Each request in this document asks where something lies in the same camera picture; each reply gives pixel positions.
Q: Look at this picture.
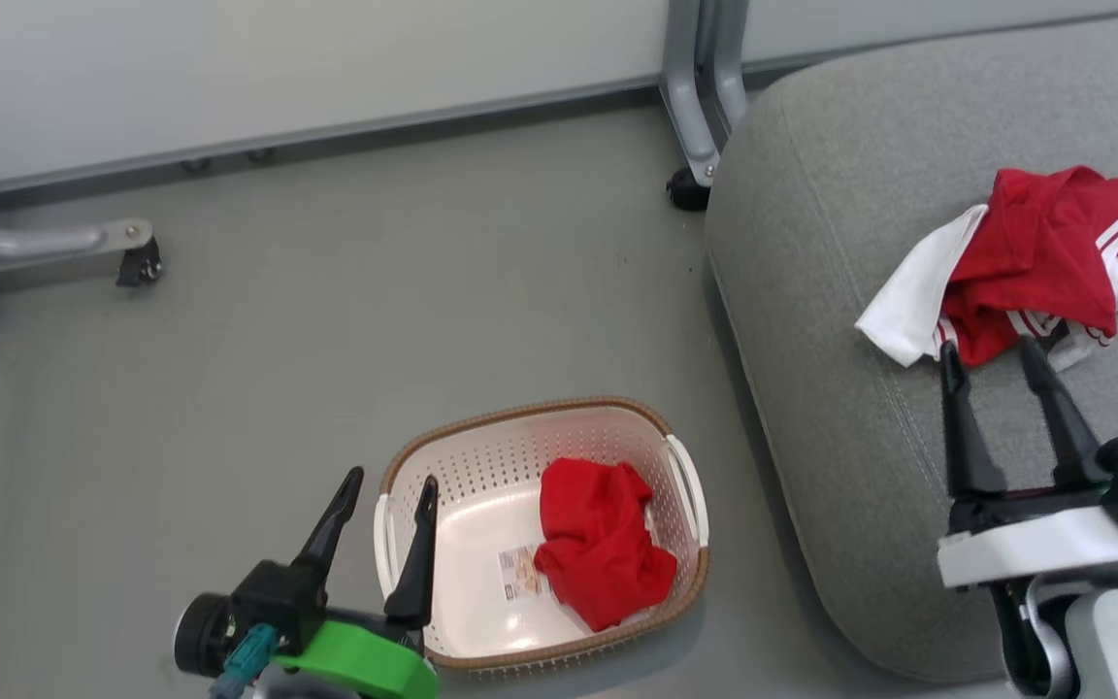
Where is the grey fabric sofa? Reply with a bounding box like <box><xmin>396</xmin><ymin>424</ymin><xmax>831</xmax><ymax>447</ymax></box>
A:
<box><xmin>705</xmin><ymin>10</ymin><xmax>1118</xmax><ymax>683</ymax></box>

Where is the red cloth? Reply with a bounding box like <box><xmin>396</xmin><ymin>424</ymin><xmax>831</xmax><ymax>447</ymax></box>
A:
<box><xmin>533</xmin><ymin>458</ymin><xmax>678</xmax><ymax>633</ymax></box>

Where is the teal left gripper cable connector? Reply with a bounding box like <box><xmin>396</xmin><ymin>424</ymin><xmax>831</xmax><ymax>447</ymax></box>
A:
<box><xmin>209</xmin><ymin>624</ymin><xmax>280</xmax><ymax>699</ymax></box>

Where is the paper label in basket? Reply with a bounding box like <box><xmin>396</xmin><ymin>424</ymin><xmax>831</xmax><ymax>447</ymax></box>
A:
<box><xmin>497</xmin><ymin>545</ymin><xmax>546</xmax><ymax>603</ymax></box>

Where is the red and white garment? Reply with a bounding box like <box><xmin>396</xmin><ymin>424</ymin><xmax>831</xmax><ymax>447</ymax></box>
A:
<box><xmin>855</xmin><ymin>166</ymin><xmax>1118</xmax><ymax>373</ymax></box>

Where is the black caster wheel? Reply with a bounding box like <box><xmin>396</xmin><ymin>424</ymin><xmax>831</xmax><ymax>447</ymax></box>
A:
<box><xmin>666</xmin><ymin>167</ymin><xmax>712</xmax><ymax>213</ymax></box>
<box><xmin>115</xmin><ymin>237</ymin><xmax>165</xmax><ymax>288</ymax></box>

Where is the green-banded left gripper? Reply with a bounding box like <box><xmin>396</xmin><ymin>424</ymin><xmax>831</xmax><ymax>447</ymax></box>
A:
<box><xmin>174</xmin><ymin>468</ymin><xmax>440</xmax><ymax>699</ymax></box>

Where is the grey upright partition leg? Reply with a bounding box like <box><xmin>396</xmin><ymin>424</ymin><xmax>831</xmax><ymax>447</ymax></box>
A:
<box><xmin>659</xmin><ymin>0</ymin><xmax>722</xmax><ymax>187</ymax></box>
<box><xmin>703</xmin><ymin>0</ymin><xmax>750</xmax><ymax>134</ymax></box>

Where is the beige perforated laundry basket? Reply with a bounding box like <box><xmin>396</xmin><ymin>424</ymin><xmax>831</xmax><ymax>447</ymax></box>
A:
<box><xmin>374</xmin><ymin>396</ymin><xmax>710</xmax><ymax>673</ymax></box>

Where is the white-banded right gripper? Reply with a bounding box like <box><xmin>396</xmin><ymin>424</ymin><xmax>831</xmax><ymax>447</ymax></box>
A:
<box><xmin>937</xmin><ymin>336</ymin><xmax>1118</xmax><ymax>590</ymax></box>

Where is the grey horizontal partition leg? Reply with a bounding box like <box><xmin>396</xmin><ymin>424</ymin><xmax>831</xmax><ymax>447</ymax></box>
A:
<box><xmin>0</xmin><ymin>158</ymin><xmax>155</xmax><ymax>276</ymax></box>

